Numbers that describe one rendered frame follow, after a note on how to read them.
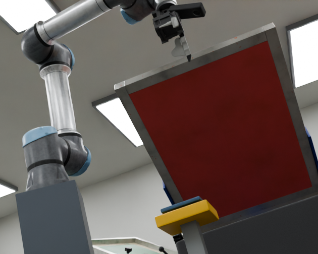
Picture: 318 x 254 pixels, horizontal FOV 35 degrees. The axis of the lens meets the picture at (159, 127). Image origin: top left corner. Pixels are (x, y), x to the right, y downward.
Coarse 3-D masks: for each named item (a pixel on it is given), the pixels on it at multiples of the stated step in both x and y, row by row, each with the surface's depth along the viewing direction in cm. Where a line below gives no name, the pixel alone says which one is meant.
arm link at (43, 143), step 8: (40, 128) 165; (48, 128) 165; (24, 136) 165; (32, 136) 163; (40, 136) 162; (48, 136) 164; (56, 136) 167; (24, 144) 164; (32, 144) 162; (40, 144) 161; (48, 144) 162; (56, 144) 164; (64, 144) 169; (24, 152) 164; (32, 152) 161; (40, 152) 160; (48, 152) 161; (56, 152) 163; (64, 152) 168; (32, 160) 160; (40, 160) 159; (64, 160) 168
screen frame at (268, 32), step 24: (216, 48) 173; (240, 48) 172; (168, 72) 175; (288, 72) 179; (120, 96) 179; (288, 96) 184; (144, 144) 192; (312, 168) 204; (312, 192) 212; (240, 216) 217
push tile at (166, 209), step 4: (188, 200) 120; (192, 200) 120; (196, 200) 120; (200, 200) 120; (176, 204) 120; (180, 204) 120; (184, 204) 120; (188, 204) 120; (164, 208) 121; (168, 208) 121; (172, 208) 120; (176, 208) 121; (164, 212) 121
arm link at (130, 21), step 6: (138, 0) 173; (144, 0) 175; (132, 6) 172; (138, 6) 174; (144, 6) 176; (150, 6) 176; (126, 12) 176; (132, 12) 175; (138, 12) 176; (144, 12) 177; (150, 12) 178; (126, 18) 178; (132, 18) 178; (138, 18) 179; (132, 24) 181
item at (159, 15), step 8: (160, 8) 168; (168, 8) 169; (160, 16) 164; (168, 16) 163; (160, 24) 162; (160, 32) 163; (168, 32) 164; (176, 32) 164; (184, 32) 166; (168, 40) 166
